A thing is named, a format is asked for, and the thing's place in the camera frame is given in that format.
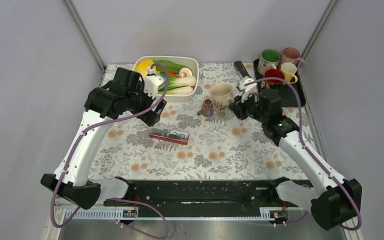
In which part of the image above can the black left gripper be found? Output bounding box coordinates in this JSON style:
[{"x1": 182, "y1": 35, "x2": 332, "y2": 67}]
[{"x1": 126, "y1": 81, "x2": 167, "y2": 126}]

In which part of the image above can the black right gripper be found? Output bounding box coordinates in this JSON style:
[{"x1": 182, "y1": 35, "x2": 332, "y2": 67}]
[{"x1": 228, "y1": 89, "x2": 269, "y2": 123}]

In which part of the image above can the black interior mug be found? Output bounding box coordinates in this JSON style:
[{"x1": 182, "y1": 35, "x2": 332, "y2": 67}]
[{"x1": 261, "y1": 68, "x2": 285, "y2": 90}]

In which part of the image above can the yellow mug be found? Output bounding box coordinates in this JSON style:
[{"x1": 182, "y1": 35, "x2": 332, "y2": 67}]
[{"x1": 280, "y1": 62, "x2": 299, "y2": 84}]

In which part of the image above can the tall floral beige mug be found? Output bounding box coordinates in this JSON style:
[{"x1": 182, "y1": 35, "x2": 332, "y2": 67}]
[{"x1": 210, "y1": 83, "x2": 234, "y2": 121}]

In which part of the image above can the cream christmas mug green inside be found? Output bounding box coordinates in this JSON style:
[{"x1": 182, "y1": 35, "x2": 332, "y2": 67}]
[{"x1": 257, "y1": 49, "x2": 281, "y2": 75}]

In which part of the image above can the small brown mug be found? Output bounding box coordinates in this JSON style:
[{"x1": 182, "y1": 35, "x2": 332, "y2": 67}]
[{"x1": 197, "y1": 98, "x2": 214, "y2": 118}]

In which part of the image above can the pink ghost pattern mug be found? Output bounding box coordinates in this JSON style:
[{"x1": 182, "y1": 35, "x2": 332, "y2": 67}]
[{"x1": 279, "y1": 47, "x2": 306, "y2": 69}]

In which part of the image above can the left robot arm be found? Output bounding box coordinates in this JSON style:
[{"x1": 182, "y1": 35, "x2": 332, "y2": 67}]
[{"x1": 40, "y1": 67, "x2": 168, "y2": 210}]

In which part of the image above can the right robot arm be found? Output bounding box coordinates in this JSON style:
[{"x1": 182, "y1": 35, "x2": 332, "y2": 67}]
[{"x1": 229, "y1": 89, "x2": 362, "y2": 230}]

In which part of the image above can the black tray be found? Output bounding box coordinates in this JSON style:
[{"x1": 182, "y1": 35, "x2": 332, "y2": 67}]
[{"x1": 253, "y1": 58, "x2": 307, "y2": 108}]

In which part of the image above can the white napa cabbage toy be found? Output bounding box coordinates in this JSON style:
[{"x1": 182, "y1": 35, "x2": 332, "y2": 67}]
[{"x1": 134, "y1": 59, "x2": 154, "y2": 78}]

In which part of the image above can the black rectangular box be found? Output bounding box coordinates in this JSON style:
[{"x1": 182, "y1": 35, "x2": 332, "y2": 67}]
[{"x1": 233, "y1": 60, "x2": 253, "y2": 85}]

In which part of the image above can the green leaf vegetable toy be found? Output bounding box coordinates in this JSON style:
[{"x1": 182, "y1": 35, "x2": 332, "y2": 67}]
[{"x1": 153, "y1": 60, "x2": 186, "y2": 75}]

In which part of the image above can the green leek stalk toy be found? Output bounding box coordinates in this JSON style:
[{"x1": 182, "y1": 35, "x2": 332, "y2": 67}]
[{"x1": 166, "y1": 86, "x2": 194, "y2": 96}]

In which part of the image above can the white vegetable tray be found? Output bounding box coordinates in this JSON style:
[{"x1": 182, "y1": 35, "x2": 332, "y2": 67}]
[{"x1": 134, "y1": 55, "x2": 200, "y2": 102}]

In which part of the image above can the green bok choy toy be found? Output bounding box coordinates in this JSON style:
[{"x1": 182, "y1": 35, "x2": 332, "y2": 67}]
[{"x1": 168, "y1": 73, "x2": 197, "y2": 91}]

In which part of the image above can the mushroom toy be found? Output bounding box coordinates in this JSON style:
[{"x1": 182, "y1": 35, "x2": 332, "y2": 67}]
[{"x1": 178, "y1": 67, "x2": 193, "y2": 78}]

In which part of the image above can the red silver gum box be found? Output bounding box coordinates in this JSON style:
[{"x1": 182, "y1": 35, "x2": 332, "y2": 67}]
[{"x1": 148, "y1": 127, "x2": 190, "y2": 145}]

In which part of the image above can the floral tablecloth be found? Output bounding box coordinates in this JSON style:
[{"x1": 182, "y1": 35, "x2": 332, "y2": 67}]
[{"x1": 76, "y1": 62, "x2": 327, "y2": 182}]

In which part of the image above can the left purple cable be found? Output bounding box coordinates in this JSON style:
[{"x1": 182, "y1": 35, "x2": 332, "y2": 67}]
[{"x1": 50, "y1": 62, "x2": 170, "y2": 240}]

